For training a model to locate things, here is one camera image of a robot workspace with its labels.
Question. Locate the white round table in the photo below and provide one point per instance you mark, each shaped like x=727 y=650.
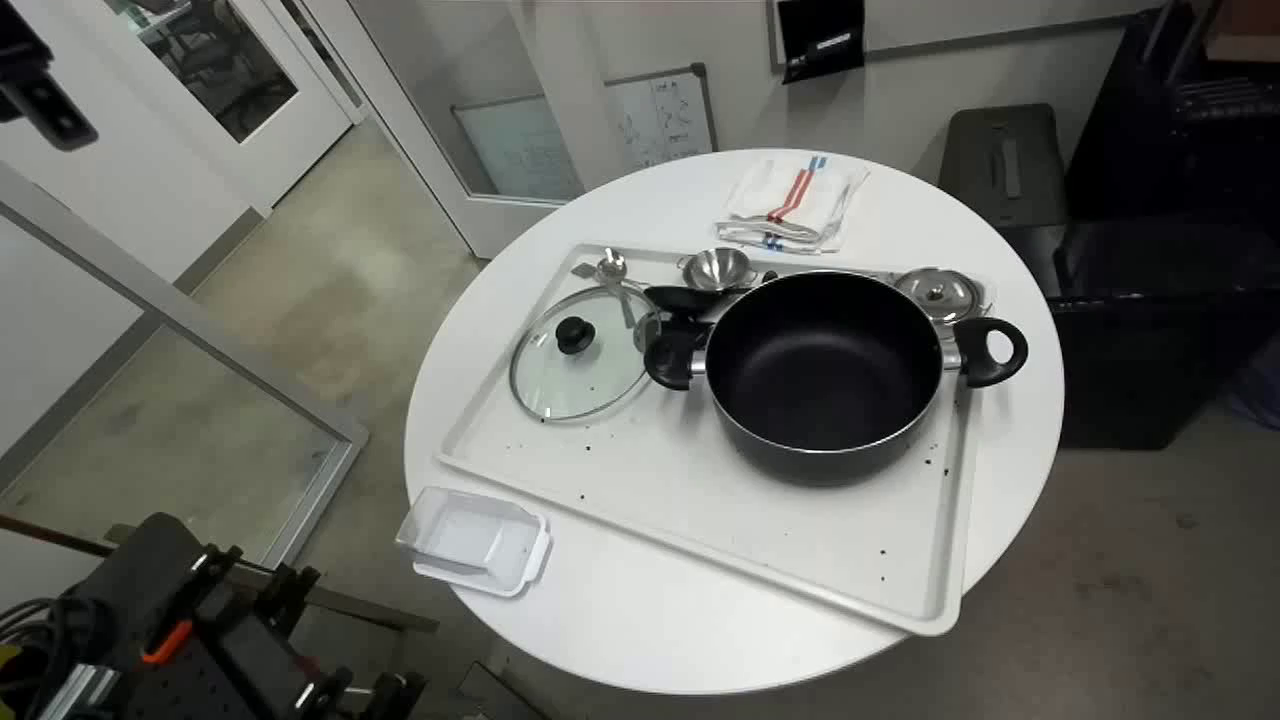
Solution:
x=634 y=613

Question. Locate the small steel measuring cup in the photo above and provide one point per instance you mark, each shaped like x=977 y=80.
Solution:
x=718 y=270

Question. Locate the black pot with handles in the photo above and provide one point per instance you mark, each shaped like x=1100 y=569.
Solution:
x=825 y=365

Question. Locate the black bin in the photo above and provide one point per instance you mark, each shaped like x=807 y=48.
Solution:
x=1155 y=316

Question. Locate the black slotted spatula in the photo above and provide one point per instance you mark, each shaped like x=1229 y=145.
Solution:
x=684 y=303

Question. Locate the glass pot lid black knob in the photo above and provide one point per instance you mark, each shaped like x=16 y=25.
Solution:
x=580 y=356

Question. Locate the white striped cloth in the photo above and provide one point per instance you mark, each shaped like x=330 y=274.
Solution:
x=790 y=205

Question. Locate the black stool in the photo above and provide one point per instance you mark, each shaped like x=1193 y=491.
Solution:
x=1005 y=167

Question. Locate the clear plastic container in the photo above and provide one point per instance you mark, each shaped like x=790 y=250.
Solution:
x=472 y=543

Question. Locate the white plastic tray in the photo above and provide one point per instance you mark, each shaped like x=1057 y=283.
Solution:
x=872 y=532

